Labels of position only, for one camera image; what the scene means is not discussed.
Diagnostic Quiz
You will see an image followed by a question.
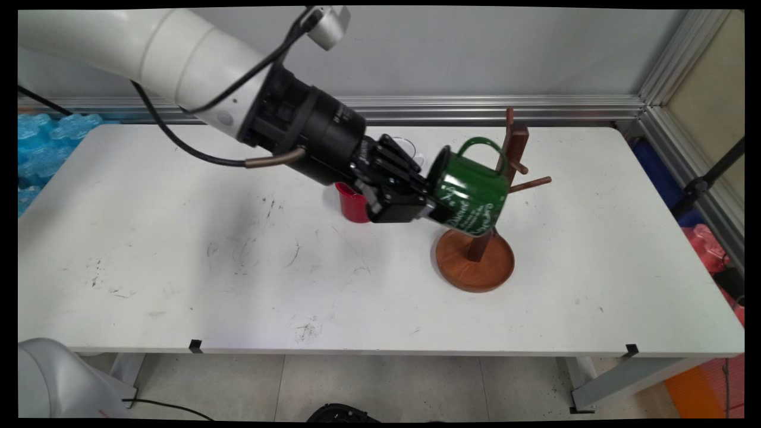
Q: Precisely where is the wooden mug tree stand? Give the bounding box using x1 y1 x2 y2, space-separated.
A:
435 108 552 293

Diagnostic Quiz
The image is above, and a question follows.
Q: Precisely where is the black camera cable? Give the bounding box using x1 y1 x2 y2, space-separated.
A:
190 7 316 115

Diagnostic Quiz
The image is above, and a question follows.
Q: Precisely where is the grey table leg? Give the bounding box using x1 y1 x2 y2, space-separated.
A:
107 353 146 387
559 355 711 415

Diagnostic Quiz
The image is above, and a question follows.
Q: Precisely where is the blue foam sheet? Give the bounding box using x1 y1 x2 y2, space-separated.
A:
18 113 120 218

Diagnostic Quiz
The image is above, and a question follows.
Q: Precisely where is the black round floor object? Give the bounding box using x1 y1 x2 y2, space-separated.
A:
306 403 381 423

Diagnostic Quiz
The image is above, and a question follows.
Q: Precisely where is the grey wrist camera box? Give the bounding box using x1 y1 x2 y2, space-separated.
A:
306 7 351 52

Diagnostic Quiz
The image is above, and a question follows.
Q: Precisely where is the aluminium side frame rail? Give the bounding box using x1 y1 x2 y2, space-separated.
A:
618 104 745 274

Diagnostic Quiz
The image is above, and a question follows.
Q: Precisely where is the black floor cable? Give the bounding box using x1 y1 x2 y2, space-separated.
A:
122 397 215 421

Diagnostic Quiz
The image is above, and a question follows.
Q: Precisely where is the black tripod leg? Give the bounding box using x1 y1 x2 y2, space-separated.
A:
671 138 745 222

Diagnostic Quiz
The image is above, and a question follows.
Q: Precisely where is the long aluminium frame rail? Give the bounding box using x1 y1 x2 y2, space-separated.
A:
18 95 646 125

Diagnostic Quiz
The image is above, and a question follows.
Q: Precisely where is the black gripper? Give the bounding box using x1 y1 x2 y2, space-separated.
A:
290 86 439 224

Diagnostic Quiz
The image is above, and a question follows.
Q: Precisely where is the aluminium upright frame post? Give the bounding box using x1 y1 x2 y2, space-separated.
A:
639 9 732 108

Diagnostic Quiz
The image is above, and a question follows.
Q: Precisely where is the orange floor object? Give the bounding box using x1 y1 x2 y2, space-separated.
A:
663 357 745 418

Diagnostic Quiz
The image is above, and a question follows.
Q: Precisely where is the small black box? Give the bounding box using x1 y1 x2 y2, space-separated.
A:
712 267 745 305

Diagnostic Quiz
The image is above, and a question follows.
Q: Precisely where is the dark blue box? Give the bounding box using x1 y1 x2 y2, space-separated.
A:
631 138 705 229

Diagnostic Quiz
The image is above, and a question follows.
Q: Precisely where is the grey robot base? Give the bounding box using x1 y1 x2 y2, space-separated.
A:
18 338 139 418

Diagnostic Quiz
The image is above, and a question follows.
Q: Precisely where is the thin black background cable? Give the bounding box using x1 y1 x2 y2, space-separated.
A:
18 85 75 115

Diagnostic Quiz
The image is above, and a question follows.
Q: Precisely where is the black cable with bronze end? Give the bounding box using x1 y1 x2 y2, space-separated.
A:
130 80 307 169

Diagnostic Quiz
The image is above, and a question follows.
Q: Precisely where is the red enamel mug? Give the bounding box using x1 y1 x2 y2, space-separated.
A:
335 181 372 224

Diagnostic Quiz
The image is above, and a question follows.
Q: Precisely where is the green enamel mug white lettering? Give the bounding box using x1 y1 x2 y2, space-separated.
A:
427 137 511 235

